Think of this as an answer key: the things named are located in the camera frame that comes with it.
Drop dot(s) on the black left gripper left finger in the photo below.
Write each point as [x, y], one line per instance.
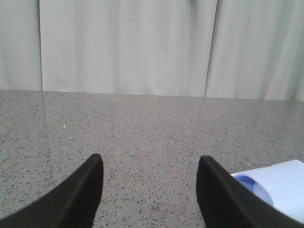
[72, 204]

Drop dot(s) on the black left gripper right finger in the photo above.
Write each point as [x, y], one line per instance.
[226, 203]

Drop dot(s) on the light blue slipper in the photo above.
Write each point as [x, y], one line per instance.
[280, 185]

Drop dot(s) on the white pleated curtain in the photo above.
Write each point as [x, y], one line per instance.
[252, 49]

